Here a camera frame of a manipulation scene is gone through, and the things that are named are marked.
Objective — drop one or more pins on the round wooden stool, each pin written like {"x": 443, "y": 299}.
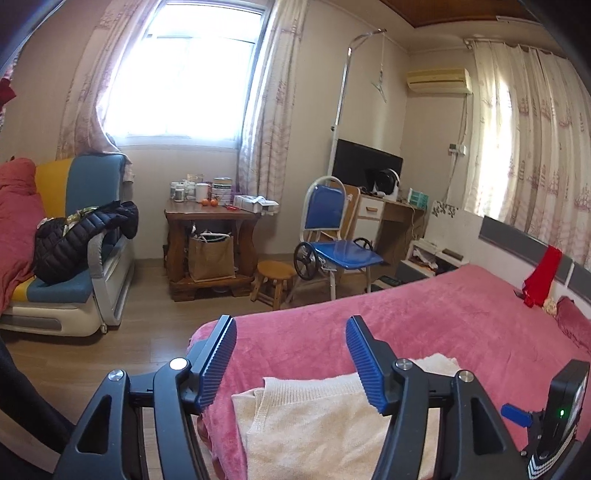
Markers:
{"x": 274, "y": 270}

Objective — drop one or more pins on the black monitor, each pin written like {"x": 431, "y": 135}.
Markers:
{"x": 355, "y": 161}

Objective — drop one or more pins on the teal storage box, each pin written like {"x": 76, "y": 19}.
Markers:
{"x": 419, "y": 199}

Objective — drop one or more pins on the white headphones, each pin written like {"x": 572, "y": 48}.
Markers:
{"x": 390, "y": 182}

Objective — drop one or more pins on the black puffer jacket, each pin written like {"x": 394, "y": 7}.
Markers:
{"x": 64, "y": 249}

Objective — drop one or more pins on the cream knit sweater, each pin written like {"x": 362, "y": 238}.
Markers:
{"x": 300, "y": 424}

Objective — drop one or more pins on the cream air conditioner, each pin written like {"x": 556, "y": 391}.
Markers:
{"x": 438, "y": 81}

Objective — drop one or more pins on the brown paper bag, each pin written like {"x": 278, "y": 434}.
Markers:
{"x": 210, "y": 258}

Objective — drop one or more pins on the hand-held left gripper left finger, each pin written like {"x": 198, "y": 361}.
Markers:
{"x": 214, "y": 364}

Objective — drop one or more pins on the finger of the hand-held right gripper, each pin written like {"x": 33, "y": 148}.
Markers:
{"x": 515, "y": 413}

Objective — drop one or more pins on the dark red hanging cloth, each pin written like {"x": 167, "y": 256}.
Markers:
{"x": 7, "y": 92}

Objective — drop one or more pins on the bright window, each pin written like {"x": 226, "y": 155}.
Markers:
{"x": 184, "y": 69}

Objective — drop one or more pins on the blue wheeled chair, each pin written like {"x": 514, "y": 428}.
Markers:
{"x": 323, "y": 207}

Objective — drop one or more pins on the white wall pipe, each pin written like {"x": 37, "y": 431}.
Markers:
{"x": 461, "y": 120}

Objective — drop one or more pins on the white bedside cabinet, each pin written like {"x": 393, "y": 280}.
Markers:
{"x": 415, "y": 270}

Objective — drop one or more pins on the blue and yellow recliner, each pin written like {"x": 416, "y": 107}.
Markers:
{"x": 92, "y": 175}

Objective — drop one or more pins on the pink fleece blanket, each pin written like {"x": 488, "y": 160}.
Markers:
{"x": 438, "y": 314}

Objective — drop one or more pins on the wooden desk with white drawers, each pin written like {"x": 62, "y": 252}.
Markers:
{"x": 392, "y": 217}

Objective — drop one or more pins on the white metal pole stand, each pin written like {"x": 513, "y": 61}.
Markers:
{"x": 344, "y": 92}

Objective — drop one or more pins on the ship print curtain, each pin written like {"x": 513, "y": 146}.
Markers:
{"x": 531, "y": 138}

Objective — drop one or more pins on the wooden side table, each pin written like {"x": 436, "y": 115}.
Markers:
{"x": 203, "y": 219}

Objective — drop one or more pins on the person's black trousers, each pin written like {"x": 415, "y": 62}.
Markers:
{"x": 23, "y": 406}

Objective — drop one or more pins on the cream plush toy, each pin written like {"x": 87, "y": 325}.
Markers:
{"x": 549, "y": 304}

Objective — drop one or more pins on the red quilt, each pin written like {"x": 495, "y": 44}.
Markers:
{"x": 18, "y": 221}

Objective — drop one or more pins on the pale patterned window curtain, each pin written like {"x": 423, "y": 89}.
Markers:
{"x": 272, "y": 115}
{"x": 87, "y": 106}

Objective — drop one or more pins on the group of white jars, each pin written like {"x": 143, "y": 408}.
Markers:
{"x": 189, "y": 191}

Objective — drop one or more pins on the pink pillow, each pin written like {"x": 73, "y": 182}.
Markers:
{"x": 572, "y": 318}

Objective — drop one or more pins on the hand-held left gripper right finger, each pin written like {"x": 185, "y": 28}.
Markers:
{"x": 367, "y": 364}

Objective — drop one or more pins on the white tissue box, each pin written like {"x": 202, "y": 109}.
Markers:
{"x": 254, "y": 203}

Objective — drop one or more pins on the green and white tin can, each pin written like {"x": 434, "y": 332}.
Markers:
{"x": 221, "y": 191}

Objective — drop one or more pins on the white and grey headboard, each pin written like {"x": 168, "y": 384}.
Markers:
{"x": 508, "y": 237}

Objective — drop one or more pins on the clothes hanger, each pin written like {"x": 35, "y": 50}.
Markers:
{"x": 379, "y": 87}

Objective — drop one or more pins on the white wall controller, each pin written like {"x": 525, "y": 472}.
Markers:
{"x": 456, "y": 148}

